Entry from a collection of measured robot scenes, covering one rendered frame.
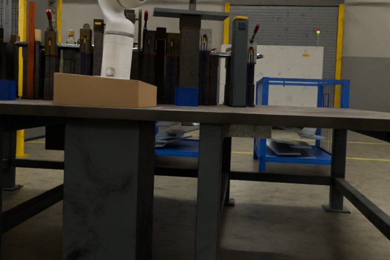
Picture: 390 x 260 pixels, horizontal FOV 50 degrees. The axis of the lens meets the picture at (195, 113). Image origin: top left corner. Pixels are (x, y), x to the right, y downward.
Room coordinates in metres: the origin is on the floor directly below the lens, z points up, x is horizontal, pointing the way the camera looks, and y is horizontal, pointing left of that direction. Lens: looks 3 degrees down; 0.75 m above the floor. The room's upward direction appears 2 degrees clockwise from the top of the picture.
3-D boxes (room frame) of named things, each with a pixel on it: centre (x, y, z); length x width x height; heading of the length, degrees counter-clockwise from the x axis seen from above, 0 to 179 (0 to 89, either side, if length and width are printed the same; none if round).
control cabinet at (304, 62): (10.18, -1.79, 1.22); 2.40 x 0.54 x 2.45; 84
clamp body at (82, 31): (2.16, 0.58, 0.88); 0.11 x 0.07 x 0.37; 9
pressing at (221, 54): (2.42, 0.30, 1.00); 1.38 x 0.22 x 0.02; 99
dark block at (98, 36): (2.16, 0.51, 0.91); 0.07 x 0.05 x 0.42; 9
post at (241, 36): (2.15, -0.22, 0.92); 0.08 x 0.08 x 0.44; 9
